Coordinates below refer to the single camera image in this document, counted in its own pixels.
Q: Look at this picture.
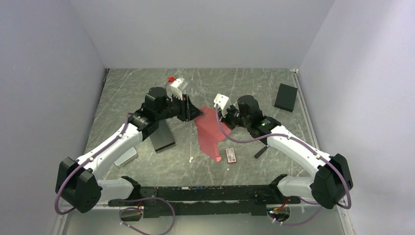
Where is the hammer with black handle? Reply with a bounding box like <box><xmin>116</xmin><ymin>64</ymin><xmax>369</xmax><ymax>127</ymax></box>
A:
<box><xmin>254</xmin><ymin>145</ymin><xmax>269</xmax><ymax>159</ymax></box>

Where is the black box near right wall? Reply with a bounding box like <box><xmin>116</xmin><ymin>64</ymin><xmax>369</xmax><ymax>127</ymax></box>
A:
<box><xmin>274</xmin><ymin>83</ymin><xmax>298</xmax><ymax>112</ymax></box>

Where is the small red white box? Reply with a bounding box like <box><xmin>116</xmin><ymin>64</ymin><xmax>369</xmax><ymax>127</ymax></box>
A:
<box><xmin>226</xmin><ymin>148</ymin><xmax>237</xmax><ymax>164</ymax></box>

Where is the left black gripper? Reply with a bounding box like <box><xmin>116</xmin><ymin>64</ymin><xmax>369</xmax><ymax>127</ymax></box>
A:
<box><xmin>156</xmin><ymin>91</ymin><xmax>203</xmax><ymax>122</ymax></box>

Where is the black box near left arm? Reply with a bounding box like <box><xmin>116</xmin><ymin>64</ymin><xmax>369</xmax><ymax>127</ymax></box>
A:
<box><xmin>150</xmin><ymin>120</ymin><xmax>176</xmax><ymax>154</ymax></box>

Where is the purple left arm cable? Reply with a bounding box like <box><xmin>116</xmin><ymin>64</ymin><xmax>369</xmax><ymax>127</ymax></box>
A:
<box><xmin>54</xmin><ymin>113</ymin><xmax>176</xmax><ymax>235</ymax></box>

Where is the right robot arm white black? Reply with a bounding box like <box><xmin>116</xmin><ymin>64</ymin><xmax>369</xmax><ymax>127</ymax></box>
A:
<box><xmin>214</xmin><ymin>94</ymin><xmax>353</xmax><ymax>210</ymax></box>

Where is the red cardboard paper box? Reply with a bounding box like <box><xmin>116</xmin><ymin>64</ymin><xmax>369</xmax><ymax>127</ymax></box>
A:
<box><xmin>195</xmin><ymin>106</ymin><xmax>226</xmax><ymax>162</ymax></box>

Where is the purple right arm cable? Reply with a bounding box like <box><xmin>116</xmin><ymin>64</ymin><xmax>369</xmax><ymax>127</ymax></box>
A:
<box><xmin>215</xmin><ymin>103</ymin><xmax>352</xmax><ymax>227</ymax></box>

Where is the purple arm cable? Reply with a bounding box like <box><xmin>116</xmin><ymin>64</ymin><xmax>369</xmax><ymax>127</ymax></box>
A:
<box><xmin>54</xmin><ymin>113</ymin><xmax>176</xmax><ymax>235</ymax></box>
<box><xmin>215</xmin><ymin>103</ymin><xmax>352</xmax><ymax>227</ymax></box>

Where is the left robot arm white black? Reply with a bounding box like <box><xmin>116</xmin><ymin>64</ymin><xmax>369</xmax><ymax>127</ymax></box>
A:
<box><xmin>54</xmin><ymin>87</ymin><xmax>203</xmax><ymax>215</ymax></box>

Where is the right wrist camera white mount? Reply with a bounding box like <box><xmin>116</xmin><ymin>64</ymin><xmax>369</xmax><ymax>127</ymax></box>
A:
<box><xmin>213</xmin><ymin>94</ymin><xmax>231</xmax><ymax>114</ymax></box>

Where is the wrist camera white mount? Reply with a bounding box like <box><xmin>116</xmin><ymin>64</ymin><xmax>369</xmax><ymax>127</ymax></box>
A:
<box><xmin>213</xmin><ymin>94</ymin><xmax>231</xmax><ymax>114</ymax></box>
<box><xmin>167</xmin><ymin>76</ymin><xmax>188</xmax><ymax>100</ymax></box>

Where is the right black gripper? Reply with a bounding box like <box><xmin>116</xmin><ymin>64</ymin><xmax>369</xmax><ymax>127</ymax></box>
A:
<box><xmin>217</xmin><ymin>105</ymin><xmax>251</xmax><ymax>130</ymax></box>

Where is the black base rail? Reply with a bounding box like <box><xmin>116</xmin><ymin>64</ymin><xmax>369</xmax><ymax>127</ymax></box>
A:
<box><xmin>108</xmin><ymin>185</ymin><xmax>300</xmax><ymax>218</ymax></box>

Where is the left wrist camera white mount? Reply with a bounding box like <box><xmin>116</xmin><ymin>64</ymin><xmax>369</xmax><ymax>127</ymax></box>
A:
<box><xmin>167</xmin><ymin>76</ymin><xmax>188</xmax><ymax>100</ymax></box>

